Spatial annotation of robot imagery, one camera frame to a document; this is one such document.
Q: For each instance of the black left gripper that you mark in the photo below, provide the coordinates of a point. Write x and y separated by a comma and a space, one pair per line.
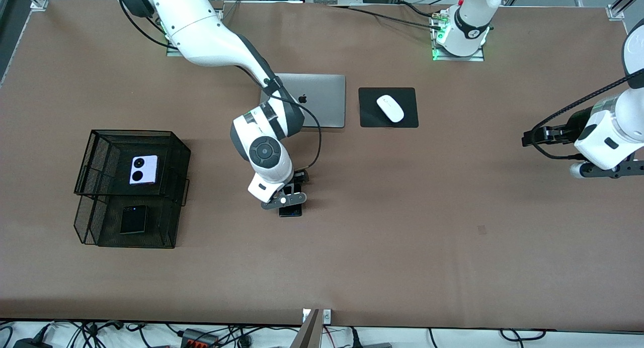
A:
577, 121

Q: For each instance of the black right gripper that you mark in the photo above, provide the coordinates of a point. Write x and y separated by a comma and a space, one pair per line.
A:
300, 177

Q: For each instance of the long black smartphone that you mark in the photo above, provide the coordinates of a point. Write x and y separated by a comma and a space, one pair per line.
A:
291, 212

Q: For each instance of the lavender flip phone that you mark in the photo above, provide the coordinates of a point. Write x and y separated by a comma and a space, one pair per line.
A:
146, 174

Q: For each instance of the small black flip phone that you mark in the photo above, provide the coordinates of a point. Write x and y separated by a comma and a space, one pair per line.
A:
133, 220

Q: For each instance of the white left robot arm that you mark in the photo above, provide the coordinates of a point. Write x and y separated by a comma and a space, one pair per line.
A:
475, 11

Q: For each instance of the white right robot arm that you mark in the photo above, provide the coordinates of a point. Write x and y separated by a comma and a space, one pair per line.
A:
201, 31

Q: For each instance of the silver closed laptop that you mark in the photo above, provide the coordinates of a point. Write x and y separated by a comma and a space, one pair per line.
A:
327, 101

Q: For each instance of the black mouse pad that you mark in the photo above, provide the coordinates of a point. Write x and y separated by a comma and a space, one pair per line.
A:
370, 99

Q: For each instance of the white computer mouse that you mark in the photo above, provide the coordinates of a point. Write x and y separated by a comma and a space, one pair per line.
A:
390, 108

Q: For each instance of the black mesh two-tier tray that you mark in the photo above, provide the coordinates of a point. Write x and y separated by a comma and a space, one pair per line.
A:
161, 222

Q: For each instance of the black power strip red switches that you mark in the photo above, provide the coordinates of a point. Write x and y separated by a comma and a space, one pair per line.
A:
198, 338

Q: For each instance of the black power adapter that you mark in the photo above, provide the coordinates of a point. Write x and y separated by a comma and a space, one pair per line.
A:
30, 344

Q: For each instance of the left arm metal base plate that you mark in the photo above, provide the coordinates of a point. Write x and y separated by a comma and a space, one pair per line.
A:
458, 58

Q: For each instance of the small silver bracket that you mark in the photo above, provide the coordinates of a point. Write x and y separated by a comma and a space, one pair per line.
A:
306, 316
327, 316

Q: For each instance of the grey metal camera post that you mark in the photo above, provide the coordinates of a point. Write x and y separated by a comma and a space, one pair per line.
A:
307, 333

